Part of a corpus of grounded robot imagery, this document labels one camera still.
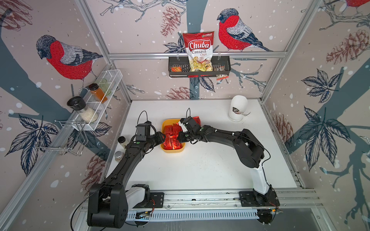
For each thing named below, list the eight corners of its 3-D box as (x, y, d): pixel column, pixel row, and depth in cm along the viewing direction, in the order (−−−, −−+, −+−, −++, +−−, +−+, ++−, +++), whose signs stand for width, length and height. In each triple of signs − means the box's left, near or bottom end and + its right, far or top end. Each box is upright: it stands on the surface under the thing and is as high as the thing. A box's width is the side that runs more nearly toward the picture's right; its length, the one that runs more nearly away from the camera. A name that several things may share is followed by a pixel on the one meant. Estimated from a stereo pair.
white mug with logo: (225, 122, 108) (230, 107, 96) (228, 108, 118) (233, 93, 105) (242, 127, 105) (250, 112, 93) (244, 112, 115) (251, 97, 102)
